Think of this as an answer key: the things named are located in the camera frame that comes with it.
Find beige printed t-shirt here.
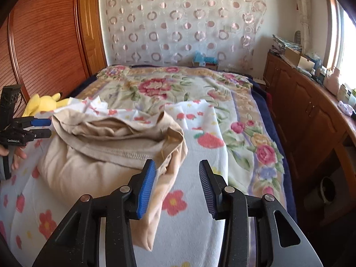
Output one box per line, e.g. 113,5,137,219
37,109,188,251

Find person's left hand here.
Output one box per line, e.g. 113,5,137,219
0,145,27,171

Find yellow Pikachu plush toy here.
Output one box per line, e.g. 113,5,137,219
22,93,70,117

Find floral rose bed blanket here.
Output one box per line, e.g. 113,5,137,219
75,65,289,209

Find white strawberry flower towel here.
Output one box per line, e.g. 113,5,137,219
1,99,228,266

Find wooden louvered wardrobe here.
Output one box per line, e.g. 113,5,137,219
1,0,107,116

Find wooden sideboard cabinet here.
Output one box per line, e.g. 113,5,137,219
262,50,356,201

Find sheer circle-pattern curtain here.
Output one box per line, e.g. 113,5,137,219
100,0,266,71

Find blue toy on box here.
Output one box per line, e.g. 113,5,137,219
192,51,218,71

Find cardboard box on cabinet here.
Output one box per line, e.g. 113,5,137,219
284,47,315,72

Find stack of papers on cabinet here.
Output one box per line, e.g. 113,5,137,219
271,34,302,54

